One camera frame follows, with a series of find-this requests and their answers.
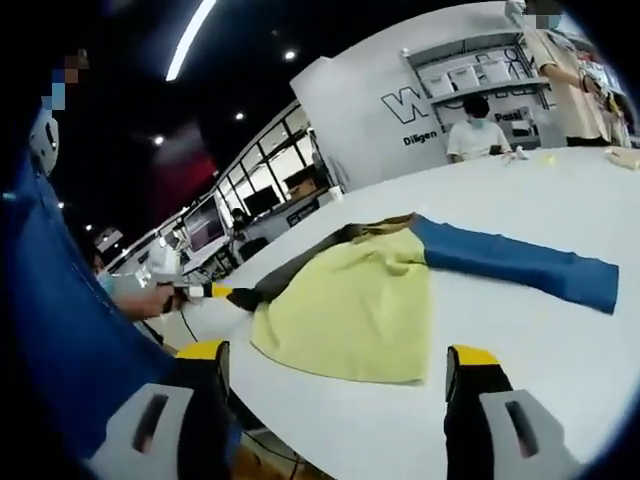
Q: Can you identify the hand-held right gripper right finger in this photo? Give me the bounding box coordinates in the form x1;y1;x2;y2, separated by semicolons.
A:
443;344;584;480

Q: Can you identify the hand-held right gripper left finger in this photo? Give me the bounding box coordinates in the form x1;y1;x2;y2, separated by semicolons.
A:
84;339;232;480

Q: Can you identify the yellow blue black garment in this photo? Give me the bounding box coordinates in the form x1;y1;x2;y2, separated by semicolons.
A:
234;212;620;386

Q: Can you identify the person's left hand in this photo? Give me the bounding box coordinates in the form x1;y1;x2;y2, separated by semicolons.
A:
148;282;190;315

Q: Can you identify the lit computer monitor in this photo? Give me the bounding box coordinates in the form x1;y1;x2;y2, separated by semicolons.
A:
182;197;226;254

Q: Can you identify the operator in blue shirt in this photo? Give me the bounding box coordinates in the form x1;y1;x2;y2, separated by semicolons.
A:
8;107;244;464

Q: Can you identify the black computer monitor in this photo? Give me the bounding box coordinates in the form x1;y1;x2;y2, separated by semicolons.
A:
242;185;279;216

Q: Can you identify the cardboard box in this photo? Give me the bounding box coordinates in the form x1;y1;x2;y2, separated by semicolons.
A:
283;169;317;200

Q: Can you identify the glass window partition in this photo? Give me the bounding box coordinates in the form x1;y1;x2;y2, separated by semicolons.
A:
214;99;351;216

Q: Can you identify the group of ceiling spot lights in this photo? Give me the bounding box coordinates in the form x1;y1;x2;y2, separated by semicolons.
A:
54;47;297;234

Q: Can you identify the white worn device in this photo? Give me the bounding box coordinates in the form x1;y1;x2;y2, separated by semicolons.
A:
28;117;61;177

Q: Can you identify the long ceiling light strip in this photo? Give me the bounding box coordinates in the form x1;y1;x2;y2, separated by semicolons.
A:
164;0;219;83

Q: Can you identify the beige cloth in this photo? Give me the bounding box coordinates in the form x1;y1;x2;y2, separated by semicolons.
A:
603;146;640;171

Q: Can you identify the row of white storage bins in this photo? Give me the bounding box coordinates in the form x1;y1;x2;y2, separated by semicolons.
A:
422;59;531;94

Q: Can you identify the metal shelf rack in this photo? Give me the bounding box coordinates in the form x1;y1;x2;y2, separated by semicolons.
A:
402;29;556;124

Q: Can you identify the black cable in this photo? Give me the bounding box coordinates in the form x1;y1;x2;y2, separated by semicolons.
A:
177;308;202;347

